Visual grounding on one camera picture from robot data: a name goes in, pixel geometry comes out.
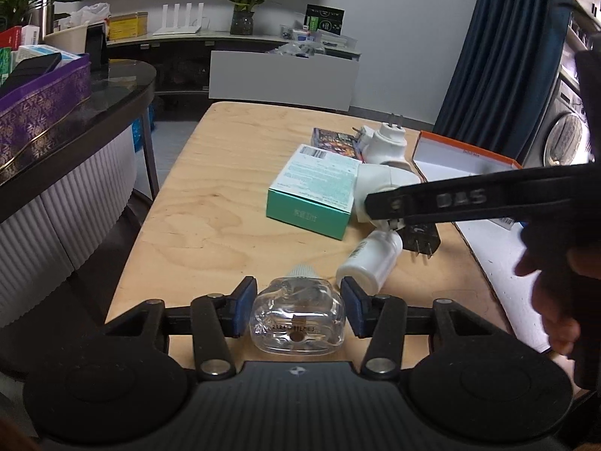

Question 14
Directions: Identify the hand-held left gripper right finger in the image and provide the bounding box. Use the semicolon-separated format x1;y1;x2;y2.
340;276;510;382

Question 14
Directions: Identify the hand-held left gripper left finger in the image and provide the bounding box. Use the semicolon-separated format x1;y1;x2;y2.
101;276;258;382

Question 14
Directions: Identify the black plug charger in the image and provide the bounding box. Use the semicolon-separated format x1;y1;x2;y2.
401;222;442;262

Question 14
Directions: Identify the white pill bottle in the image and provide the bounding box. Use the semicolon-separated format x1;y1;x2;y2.
335;229;405;294

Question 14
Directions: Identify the white vaporizer socket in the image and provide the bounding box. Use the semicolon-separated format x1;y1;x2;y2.
354;162;421;226

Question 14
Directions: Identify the clear bottle with white cap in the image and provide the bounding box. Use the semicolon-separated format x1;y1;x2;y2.
248;265;347;355

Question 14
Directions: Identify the white tray with orange rim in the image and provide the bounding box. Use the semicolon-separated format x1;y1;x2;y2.
412;130;555;353

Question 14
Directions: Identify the white vaporizer green leaf mark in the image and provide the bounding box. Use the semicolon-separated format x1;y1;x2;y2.
364;114;407;165

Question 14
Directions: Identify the teal and white carton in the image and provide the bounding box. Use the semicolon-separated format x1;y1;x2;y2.
266;145;361;241

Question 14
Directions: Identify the dark colourful printed box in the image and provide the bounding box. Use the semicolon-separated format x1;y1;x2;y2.
312;127;364;163

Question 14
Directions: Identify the person's right hand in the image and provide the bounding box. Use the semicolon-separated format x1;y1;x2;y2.
515;245;601;354

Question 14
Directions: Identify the grey washing machine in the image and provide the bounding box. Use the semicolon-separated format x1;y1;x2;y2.
521;63;594;168

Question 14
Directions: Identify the dark blue curtain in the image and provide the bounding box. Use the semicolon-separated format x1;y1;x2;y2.
432;0;576;163

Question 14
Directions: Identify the white open drawer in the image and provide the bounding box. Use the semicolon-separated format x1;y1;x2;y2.
209;49;361;114

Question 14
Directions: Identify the black-topped ribbed white counter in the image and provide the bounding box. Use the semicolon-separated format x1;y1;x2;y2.
0;59;158;330

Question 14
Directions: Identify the pile of small packets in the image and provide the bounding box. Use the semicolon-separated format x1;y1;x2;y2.
265;23;358;60

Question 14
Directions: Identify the pack of blue water bottles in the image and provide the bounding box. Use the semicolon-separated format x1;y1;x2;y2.
131;106;156;153

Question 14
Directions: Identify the black and green box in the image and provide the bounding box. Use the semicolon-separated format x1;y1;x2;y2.
304;4;345;36

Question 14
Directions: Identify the low television cabinet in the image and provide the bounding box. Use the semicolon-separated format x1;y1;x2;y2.
106;30;362;114

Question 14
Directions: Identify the purple patterned box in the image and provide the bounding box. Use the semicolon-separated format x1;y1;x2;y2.
0;51;92;171

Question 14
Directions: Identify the white router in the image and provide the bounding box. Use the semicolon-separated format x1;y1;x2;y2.
153;3;212;36

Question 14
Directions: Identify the yellow box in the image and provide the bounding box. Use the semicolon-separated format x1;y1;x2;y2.
108;12;148;41

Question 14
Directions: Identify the black flat box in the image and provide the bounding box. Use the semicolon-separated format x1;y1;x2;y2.
0;53;63;99

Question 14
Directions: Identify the beige bucket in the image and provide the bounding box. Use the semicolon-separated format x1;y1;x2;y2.
43;23;89;55

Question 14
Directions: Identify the light blue carton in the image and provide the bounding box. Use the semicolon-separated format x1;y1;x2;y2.
19;44;82;65

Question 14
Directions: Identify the white plastic bag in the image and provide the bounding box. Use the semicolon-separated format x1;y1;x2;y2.
61;2;111;29

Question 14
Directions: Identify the steel canister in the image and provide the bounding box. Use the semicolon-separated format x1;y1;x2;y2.
28;0;56;41

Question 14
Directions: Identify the red carton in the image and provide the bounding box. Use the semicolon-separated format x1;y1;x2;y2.
0;26;24;50

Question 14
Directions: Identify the wall shelf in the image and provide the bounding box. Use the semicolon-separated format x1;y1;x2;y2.
566;0;601;83

